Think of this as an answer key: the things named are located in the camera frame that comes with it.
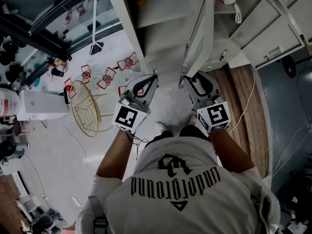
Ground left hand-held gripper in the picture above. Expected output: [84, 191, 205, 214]
[112, 74, 159, 134]

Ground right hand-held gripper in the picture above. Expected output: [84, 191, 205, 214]
[183, 71, 232, 134]

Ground grey metal locker door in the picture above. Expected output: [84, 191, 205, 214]
[230, 0, 307, 69]
[268, 0, 312, 42]
[179, 0, 215, 85]

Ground white metal locker cabinet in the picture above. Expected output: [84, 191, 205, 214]
[102, 0, 312, 85]

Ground person's right forearm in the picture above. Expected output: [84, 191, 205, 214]
[208, 129, 255, 174]

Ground person's left forearm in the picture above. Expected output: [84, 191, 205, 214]
[96, 130, 134, 180]

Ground person's left white shoe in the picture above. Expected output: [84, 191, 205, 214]
[155, 121, 171, 134]

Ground person's black shorts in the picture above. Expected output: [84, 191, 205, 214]
[145, 124, 212, 143]

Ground large white block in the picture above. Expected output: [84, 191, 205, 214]
[229, 56, 256, 69]

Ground white pole stand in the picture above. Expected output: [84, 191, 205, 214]
[89, 0, 105, 56]

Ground wooden slat platform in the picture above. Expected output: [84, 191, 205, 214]
[207, 63, 270, 179]

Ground dark bottle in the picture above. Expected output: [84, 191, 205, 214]
[50, 66, 65, 78]

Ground white printed tag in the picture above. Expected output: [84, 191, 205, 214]
[233, 3, 243, 24]

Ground white flat box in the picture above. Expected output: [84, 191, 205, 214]
[20, 89, 71, 121]

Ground person's white printed t-shirt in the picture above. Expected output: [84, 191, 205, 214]
[75, 135, 282, 234]

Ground white power strip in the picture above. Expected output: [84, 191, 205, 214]
[70, 195, 83, 209]

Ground small wooden stool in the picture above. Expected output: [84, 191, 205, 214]
[4, 116, 31, 137]

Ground clear plastic jug red label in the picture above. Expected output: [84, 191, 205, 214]
[0, 88, 20, 117]

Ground black round fan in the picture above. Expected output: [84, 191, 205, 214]
[0, 139, 32, 161]

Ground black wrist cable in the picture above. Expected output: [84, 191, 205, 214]
[128, 133, 149, 153]

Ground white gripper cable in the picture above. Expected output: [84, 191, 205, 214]
[229, 76, 256, 137]

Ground gold wire basket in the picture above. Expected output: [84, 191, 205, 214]
[69, 79, 117, 138]

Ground black pedestal fan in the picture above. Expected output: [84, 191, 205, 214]
[282, 55, 312, 79]

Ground black metal window frame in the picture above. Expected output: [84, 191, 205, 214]
[0, 0, 122, 61]

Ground grey strap with black buckle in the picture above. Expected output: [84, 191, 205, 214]
[87, 195, 109, 234]

